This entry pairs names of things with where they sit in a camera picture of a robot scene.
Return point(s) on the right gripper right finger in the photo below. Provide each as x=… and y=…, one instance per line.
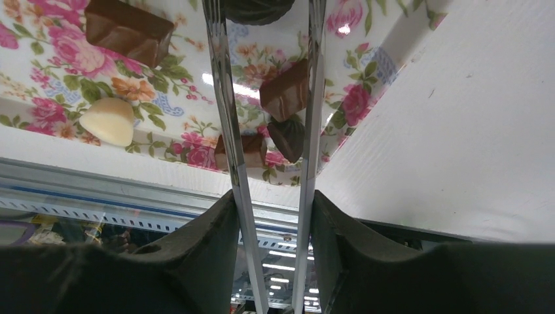
x=361, y=271

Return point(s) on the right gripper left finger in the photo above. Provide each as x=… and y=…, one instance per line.
x=190, y=270

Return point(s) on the brown rectangular chocolate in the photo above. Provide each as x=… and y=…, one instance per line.
x=129, y=31

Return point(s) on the dark oval chocolate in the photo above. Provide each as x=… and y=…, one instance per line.
x=256, y=12

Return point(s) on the brown chocolate tray corner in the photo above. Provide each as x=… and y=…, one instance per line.
x=254, y=149

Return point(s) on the white heart chocolate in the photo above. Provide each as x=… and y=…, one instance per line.
x=111, y=120

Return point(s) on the brown chocolate lower right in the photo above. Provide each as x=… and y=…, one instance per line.
x=287, y=94

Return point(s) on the floral tray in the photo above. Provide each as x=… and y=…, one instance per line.
x=50, y=74

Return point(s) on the aluminium frame rail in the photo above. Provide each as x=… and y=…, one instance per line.
x=48, y=205

